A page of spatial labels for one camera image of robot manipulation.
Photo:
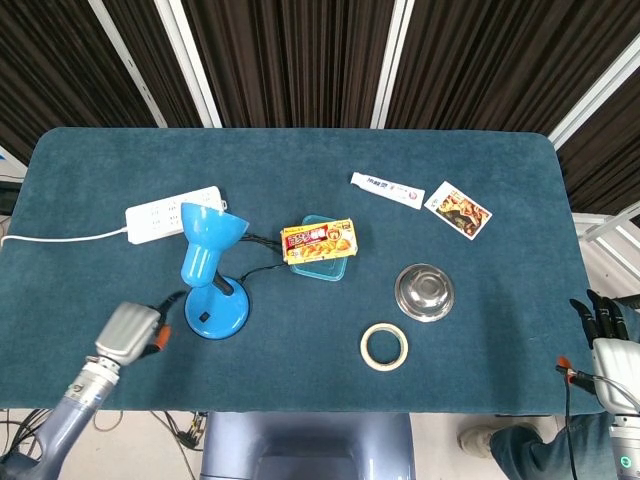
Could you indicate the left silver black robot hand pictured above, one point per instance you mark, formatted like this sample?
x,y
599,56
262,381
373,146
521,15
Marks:
x,y
132,332

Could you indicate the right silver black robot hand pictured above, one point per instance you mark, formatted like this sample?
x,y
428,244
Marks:
x,y
614,350

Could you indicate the blue desk lamp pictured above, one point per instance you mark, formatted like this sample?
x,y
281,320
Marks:
x,y
212,272

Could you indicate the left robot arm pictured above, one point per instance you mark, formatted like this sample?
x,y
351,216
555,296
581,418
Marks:
x,y
65,425

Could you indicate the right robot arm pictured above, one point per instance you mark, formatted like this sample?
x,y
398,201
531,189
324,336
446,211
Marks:
x,y
625,442

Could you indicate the person's leg in jeans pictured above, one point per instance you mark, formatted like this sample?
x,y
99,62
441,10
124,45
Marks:
x,y
545,447

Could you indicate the white power strip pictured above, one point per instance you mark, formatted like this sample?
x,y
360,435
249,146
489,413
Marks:
x,y
172,215

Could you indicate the beige shoe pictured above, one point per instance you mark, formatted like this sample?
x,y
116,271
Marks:
x,y
482,436

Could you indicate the teal plastic container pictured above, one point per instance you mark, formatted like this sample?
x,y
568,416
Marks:
x,y
320,272

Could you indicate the stainless steel bowl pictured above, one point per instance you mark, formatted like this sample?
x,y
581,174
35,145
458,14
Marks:
x,y
424,292

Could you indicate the blue robot torso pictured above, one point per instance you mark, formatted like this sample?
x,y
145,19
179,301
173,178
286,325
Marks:
x,y
307,445

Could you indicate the yellow curry box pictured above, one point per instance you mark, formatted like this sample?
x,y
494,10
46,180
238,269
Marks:
x,y
320,240

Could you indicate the white food packet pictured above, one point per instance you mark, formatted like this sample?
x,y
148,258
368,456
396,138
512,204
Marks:
x,y
458,210

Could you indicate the blue table cloth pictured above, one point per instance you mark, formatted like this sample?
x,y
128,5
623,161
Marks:
x,y
300,175

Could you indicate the beige masking tape roll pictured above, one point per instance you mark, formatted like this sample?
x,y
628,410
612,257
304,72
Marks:
x,y
367,350

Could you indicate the white toothpaste tube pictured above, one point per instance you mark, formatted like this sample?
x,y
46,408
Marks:
x,y
387,189

